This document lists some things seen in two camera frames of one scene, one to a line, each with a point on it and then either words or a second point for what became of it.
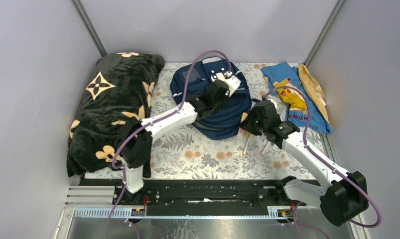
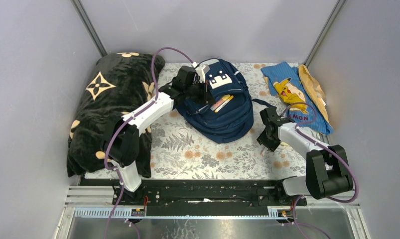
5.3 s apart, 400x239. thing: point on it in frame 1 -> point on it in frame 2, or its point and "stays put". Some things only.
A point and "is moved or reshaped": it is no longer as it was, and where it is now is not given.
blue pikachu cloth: (282, 74) stays put
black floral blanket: (118, 90) stays put
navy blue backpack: (225, 123) is moved or reshaped
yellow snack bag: (314, 88) stays put
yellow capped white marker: (249, 136) is moved or reshaped
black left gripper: (216, 88) -> (204, 93)
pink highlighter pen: (243, 116) is moved or reshaped
